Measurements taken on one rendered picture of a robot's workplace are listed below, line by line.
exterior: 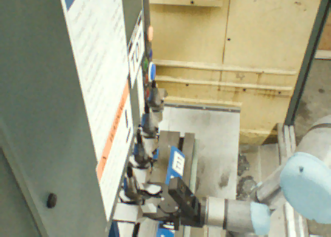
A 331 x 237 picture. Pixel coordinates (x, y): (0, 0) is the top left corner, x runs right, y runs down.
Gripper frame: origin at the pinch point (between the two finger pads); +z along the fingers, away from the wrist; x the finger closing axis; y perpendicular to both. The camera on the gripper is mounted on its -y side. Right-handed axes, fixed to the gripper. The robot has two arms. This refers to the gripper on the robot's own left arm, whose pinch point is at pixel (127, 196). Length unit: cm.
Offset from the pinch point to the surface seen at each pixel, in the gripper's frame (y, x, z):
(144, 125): -5.5, 20.1, -0.8
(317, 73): 116, 217, -103
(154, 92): -8.3, 31.5, -1.9
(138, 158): -4.7, 8.9, -1.3
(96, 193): -48, -32, -7
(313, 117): 117, 164, -94
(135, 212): -2.0, -5.3, -3.3
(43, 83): -67, -36, -6
